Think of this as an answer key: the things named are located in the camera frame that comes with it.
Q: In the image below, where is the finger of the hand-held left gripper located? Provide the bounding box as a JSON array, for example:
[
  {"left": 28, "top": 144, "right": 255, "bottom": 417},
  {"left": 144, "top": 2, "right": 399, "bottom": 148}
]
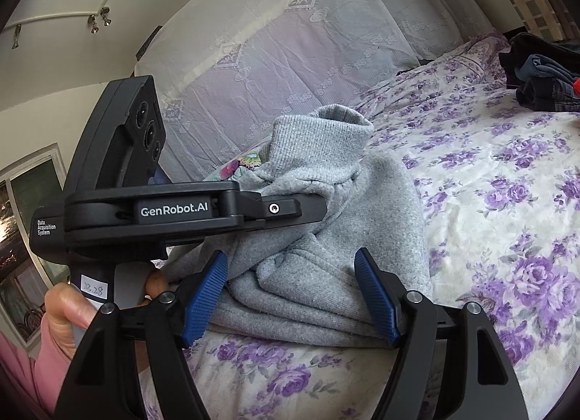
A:
[{"left": 165, "top": 191, "right": 330, "bottom": 249}]

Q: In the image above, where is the lavender lace-covered cushion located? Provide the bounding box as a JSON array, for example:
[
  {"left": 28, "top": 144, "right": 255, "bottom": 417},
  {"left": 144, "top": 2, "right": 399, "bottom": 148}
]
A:
[{"left": 133, "top": 0, "right": 474, "bottom": 180}]

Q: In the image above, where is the grey knit sweater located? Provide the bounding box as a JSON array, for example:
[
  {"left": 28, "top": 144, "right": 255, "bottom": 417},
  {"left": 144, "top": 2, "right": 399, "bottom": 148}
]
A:
[{"left": 161, "top": 104, "right": 433, "bottom": 348}]

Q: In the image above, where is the black garment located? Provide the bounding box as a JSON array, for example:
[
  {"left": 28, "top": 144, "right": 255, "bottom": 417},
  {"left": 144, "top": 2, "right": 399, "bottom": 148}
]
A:
[{"left": 498, "top": 32, "right": 580, "bottom": 68}]

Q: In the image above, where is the purple floral bedsheet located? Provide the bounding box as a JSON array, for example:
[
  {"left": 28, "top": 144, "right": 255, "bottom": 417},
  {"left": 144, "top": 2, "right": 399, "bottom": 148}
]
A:
[{"left": 136, "top": 32, "right": 580, "bottom": 420}]

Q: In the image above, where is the person's left hand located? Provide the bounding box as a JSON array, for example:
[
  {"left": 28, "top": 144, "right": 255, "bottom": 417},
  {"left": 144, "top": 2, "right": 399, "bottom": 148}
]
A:
[{"left": 43, "top": 268, "right": 175, "bottom": 368}]

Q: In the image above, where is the dark cloth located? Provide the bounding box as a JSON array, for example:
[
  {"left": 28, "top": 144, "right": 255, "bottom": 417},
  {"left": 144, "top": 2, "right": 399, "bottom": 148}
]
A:
[{"left": 515, "top": 78, "right": 580, "bottom": 113}]

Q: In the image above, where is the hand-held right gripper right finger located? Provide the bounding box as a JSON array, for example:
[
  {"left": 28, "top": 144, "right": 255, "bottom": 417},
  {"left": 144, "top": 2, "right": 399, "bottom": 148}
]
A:
[{"left": 353, "top": 247, "right": 529, "bottom": 420}]

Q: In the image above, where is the dark blue garment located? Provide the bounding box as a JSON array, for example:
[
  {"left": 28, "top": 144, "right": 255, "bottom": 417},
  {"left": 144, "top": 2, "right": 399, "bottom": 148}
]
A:
[{"left": 519, "top": 54, "right": 580, "bottom": 83}]

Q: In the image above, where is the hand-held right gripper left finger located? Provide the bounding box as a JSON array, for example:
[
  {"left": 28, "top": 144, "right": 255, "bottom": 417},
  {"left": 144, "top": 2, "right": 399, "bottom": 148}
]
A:
[{"left": 54, "top": 249, "right": 229, "bottom": 420}]

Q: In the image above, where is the colourful printed pillow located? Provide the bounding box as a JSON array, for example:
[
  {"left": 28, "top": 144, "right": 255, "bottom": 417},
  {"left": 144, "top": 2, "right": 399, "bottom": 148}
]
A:
[{"left": 217, "top": 150, "right": 273, "bottom": 185}]

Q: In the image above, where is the white framed glass door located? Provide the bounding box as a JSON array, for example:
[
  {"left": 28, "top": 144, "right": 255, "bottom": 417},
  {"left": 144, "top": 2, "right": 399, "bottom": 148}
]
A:
[{"left": 0, "top": 143, "right": 69, "bottom": 348}]

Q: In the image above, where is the person's left forearm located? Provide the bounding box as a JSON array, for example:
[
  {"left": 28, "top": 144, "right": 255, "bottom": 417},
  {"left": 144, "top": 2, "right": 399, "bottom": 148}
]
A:
[{"left": 0, "top": 318, "right": 75, "bottom": 420}]

